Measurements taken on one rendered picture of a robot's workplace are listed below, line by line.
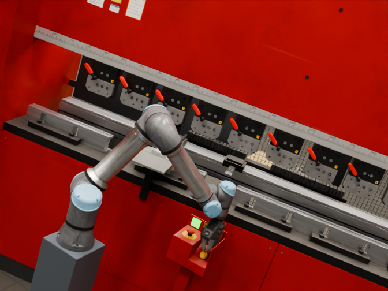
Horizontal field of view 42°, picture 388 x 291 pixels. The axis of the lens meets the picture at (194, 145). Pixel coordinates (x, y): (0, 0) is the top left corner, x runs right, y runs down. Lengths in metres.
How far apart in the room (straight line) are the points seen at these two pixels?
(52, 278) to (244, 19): 1.42
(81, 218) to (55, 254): 0.18
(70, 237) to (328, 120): 1.29
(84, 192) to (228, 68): 0.95
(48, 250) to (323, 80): 1.42
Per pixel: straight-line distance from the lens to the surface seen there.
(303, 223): 2.62
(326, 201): 2.89
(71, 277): 2.06
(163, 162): 2.51
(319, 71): 2.43
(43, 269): 2.15
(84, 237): 2.04
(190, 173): 1.98
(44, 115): 2.92
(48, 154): 2.77
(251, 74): 2.45
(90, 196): 1.98
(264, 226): 2.54
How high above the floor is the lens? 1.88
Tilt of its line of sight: 18 degrees down
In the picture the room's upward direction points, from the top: 19 degrees clockwise
